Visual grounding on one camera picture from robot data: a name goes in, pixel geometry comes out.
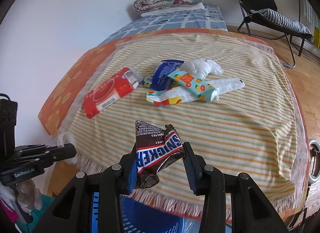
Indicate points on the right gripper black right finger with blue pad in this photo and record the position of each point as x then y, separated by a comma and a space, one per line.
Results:
251, 209

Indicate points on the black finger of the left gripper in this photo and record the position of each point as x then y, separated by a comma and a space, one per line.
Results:
59, 153

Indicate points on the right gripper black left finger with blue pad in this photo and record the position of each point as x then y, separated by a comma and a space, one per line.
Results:
91, 203

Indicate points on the Snickers wrapper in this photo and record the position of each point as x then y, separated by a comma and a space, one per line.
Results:
156, 149

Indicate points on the dark blue snack wrapper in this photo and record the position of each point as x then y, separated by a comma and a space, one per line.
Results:
159, 80

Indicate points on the white tissue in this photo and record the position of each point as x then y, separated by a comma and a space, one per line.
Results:
201, 68

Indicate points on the orange floral bedspread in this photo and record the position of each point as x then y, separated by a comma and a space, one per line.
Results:
75, 72

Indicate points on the blue plastic basket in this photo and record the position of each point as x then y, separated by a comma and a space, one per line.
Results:
138, 217

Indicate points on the red tissue pack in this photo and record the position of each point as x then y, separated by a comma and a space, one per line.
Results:
111, 90

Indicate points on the striped yellow towel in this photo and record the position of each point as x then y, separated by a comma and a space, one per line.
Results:
200, 127

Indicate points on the white flat wrapper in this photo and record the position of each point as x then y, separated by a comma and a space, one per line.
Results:
226, 85

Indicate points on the teal orange-print tube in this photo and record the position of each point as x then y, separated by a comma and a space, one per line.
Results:
199, 88

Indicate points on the colourful white wrapper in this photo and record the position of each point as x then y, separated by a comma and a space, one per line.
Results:
174, 95

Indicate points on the striped cushion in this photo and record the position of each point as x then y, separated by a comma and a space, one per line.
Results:
279, 20

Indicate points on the blue checked bed sheet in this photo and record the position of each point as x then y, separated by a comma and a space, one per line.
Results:
208, 18

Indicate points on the black folding chair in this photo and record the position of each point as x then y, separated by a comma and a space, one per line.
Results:
247, 5

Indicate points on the white round ring object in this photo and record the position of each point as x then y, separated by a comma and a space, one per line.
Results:
314, 161

